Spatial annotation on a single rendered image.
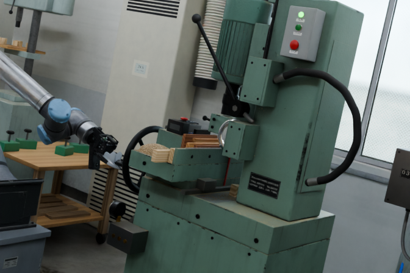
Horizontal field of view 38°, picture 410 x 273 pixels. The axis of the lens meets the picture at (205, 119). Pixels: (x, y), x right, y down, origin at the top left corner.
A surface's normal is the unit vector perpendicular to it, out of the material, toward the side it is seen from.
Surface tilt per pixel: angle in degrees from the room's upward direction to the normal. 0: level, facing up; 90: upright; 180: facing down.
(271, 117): 90
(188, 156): 90
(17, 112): 90
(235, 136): 90
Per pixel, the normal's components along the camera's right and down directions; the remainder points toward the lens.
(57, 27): -0.55, -0.02
